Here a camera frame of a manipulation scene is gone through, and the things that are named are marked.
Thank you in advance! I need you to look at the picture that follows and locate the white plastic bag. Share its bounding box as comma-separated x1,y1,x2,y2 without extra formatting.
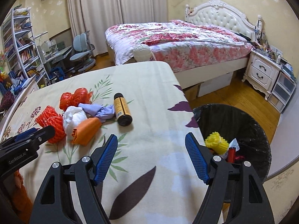
63,106,88,136

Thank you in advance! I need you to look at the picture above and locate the white bed frame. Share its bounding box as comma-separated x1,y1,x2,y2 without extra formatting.
105,0,264,90

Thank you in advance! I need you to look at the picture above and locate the white powder sachet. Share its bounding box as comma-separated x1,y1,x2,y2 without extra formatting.
224,138,240,159

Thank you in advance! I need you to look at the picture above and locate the white bookshelf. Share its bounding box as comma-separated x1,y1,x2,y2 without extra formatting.
1,7,50,89

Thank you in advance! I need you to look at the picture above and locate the pink floral quilt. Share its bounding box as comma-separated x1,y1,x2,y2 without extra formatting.
105,20,254,71

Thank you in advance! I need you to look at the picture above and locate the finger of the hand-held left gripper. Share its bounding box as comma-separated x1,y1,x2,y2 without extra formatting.
0,128,41,146
22,125,56,150

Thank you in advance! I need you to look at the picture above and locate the orange foam fruit net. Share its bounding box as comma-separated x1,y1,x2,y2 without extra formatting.
35,105,67,144

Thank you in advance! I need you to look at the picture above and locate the bin with black liner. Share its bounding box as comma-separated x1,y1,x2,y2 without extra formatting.
193,103,271,185

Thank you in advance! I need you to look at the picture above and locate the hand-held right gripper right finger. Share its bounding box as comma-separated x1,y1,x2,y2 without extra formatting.
185,133,275,224

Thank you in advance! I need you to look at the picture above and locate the purple rubber glove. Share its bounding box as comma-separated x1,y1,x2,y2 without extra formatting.
78,103,116,123

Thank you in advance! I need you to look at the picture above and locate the white round bedpost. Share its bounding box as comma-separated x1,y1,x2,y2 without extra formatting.
134,44,155,62

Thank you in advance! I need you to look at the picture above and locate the cluster of nightstand bottles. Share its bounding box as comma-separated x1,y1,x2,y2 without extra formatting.
253,27,284,61

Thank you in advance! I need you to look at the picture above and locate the white tufted headboard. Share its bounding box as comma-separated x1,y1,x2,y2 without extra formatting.
184,0,257,39

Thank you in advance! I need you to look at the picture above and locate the plastic drawer unit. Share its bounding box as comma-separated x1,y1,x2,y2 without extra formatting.
268,69,297,113

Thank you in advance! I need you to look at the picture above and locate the red bottle with black cap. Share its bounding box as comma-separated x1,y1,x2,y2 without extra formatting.
227,146,236,164

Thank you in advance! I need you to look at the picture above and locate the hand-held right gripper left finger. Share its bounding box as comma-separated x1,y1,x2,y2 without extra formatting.
29,134,118,224

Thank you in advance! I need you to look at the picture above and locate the beige curtain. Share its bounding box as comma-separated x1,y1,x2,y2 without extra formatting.
66,0,169,58

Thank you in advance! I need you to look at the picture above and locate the grey study desk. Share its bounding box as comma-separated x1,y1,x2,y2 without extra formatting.
37,44,73,77

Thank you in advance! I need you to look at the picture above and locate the desk lamp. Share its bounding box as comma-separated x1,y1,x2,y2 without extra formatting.
35,31,49,43

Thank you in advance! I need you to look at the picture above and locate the white box under bed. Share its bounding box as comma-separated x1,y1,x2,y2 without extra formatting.
198,71,234,97

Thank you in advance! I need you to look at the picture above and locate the amber bottle with black cap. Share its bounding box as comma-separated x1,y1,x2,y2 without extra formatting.
113,93,132,127

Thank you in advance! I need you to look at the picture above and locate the yellow foam fruit net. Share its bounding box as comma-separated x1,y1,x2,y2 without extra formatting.
205,132,229,156

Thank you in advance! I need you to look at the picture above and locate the white nightstand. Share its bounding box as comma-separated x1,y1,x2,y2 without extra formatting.
242,51,282,101

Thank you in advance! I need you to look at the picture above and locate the blue-grey desk chair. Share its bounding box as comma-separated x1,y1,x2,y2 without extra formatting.
69,31,97,73

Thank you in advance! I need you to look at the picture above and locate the orange crumpled paper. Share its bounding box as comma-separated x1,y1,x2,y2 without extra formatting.
71,117,102,145

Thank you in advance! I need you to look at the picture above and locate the red plastic bag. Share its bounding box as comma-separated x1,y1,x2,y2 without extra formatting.
59,87,93,112

